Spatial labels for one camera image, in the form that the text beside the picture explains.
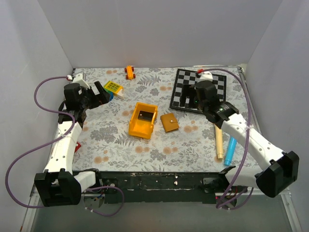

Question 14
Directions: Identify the tan leather card holder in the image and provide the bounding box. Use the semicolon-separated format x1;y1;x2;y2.
160;113;179;133

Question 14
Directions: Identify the dark credit card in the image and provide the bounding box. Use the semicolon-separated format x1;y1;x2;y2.
138;111;154;122

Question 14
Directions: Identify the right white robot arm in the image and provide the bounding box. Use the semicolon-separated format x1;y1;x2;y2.
180;80;299;198

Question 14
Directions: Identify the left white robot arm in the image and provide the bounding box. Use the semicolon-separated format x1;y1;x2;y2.
34;81;110;207

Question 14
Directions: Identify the yellow green toy block house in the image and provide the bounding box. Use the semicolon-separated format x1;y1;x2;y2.
103;81;124;101

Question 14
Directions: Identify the black white chessboard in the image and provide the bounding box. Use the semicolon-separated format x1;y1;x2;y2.
169;69;227;114

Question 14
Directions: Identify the orange toy car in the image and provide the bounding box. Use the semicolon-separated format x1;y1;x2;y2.
125;65;136;80

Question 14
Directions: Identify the beige toy microphone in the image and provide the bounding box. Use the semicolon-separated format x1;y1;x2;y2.
214;126;224;160

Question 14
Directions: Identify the red toy block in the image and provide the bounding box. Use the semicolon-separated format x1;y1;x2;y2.
74;142;81;152

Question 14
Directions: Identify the floral table mat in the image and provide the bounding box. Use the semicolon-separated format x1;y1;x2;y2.
47;67;266;174

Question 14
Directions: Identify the yellow plastic bin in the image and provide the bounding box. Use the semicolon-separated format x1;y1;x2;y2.
128;102;157;139

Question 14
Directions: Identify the blue toy microphone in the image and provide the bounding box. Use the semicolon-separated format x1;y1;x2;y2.
224;136;237;166

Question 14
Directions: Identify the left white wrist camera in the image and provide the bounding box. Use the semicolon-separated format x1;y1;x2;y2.
72;72;90;89

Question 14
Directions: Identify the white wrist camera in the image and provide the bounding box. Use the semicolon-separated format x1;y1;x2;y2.
197;69;213;82
72;72;90;89

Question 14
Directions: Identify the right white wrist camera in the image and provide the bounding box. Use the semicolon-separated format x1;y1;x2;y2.
197;69;213;82

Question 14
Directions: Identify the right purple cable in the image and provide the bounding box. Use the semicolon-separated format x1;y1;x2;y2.
204;68;254;210

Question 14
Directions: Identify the purple cable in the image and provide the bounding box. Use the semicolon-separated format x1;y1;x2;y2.
5;75;125;217
204;68;254;210

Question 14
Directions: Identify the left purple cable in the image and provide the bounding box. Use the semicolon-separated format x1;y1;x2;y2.
5;75;125;217

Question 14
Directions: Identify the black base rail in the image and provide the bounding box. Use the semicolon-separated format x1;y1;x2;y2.
72;171;247;205

